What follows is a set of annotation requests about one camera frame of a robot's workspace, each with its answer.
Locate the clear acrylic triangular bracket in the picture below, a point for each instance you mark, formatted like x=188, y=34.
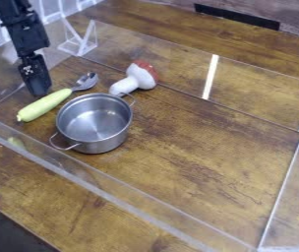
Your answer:
x=79, y=45

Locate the clear acrylic enclosure wall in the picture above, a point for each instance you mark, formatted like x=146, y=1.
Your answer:
x=204, y=179

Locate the toy mushroom red cap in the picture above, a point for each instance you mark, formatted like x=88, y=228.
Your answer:
x=140, y=77

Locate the black strip on table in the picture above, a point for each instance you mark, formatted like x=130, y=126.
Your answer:
x=238, y=17

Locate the stainless steel pot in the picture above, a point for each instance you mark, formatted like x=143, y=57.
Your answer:
x=92, y=123

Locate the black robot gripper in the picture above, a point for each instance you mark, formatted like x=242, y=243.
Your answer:
x=21, y=21

